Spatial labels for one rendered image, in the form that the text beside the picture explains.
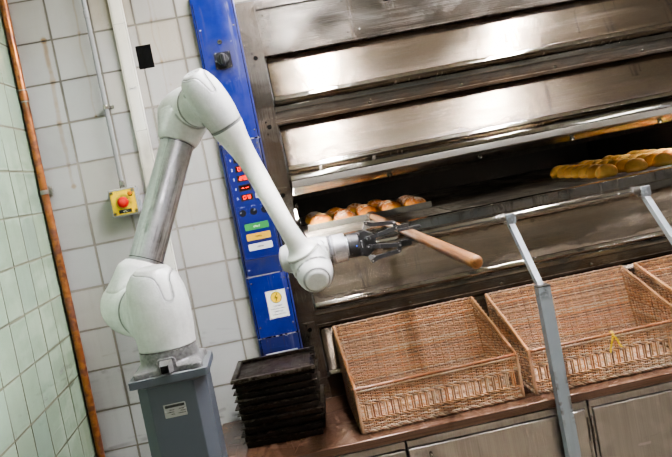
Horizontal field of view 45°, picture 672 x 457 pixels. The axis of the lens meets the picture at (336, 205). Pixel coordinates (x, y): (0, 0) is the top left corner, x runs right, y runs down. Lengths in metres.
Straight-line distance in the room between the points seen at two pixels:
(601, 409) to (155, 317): 1.47
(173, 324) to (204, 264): 0.92
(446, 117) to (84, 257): 1.45
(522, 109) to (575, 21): 0.40
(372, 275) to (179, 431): 1.16
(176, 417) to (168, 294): 0.32
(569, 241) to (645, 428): 0.78
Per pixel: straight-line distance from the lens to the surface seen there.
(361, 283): 3.09
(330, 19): 3.13
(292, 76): 3.08
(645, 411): 2.89
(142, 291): 2.18
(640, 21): 3.41
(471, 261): 1.77
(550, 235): 3.25
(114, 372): 3.19
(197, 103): 2.35
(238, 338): 3.11
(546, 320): 2.64
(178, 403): 2.20
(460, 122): 3.14
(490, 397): 2.75
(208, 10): 3.09
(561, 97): 3.27
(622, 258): 3.37
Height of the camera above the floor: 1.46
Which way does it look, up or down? 3 degrees down
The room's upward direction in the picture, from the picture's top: 11 degrees counter-clockwise
